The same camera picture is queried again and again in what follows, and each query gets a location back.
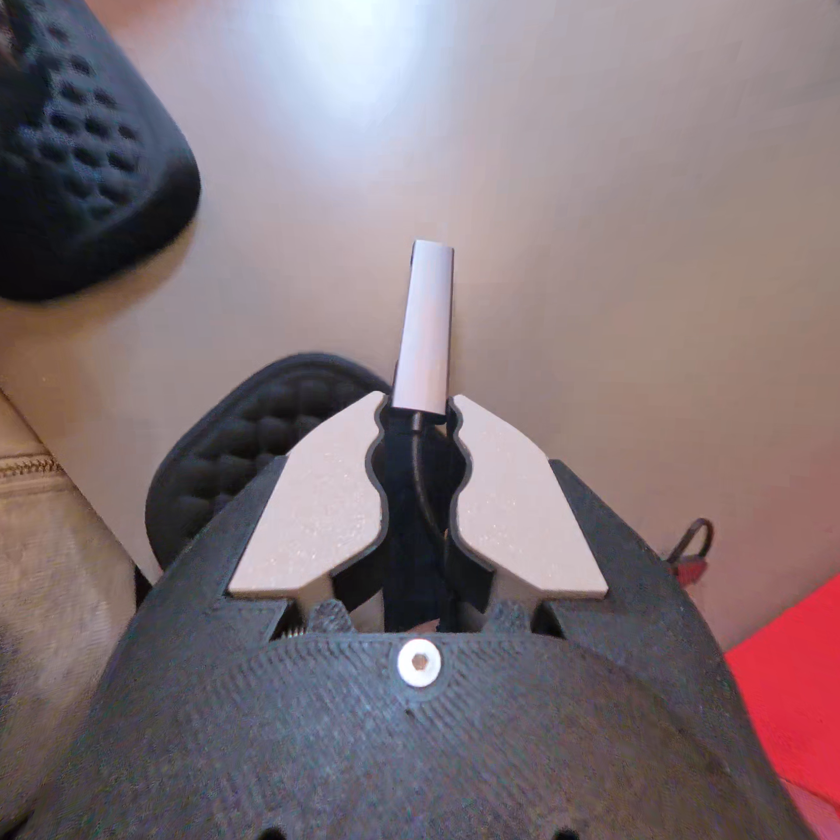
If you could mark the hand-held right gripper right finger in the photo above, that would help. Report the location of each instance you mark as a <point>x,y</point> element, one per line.
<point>525,518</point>

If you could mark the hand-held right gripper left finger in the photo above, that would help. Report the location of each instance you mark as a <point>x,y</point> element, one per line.
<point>308,512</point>

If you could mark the slim grey usb hub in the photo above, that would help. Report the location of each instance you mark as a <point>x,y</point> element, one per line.
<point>425,328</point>

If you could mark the red plastic bin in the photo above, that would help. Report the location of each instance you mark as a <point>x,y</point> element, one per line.
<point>787,689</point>

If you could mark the black wrist rest pad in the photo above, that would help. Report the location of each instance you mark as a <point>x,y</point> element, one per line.
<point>249,433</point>
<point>79,164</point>

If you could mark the person's grey hoodie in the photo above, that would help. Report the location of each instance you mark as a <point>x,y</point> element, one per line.
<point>52,590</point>

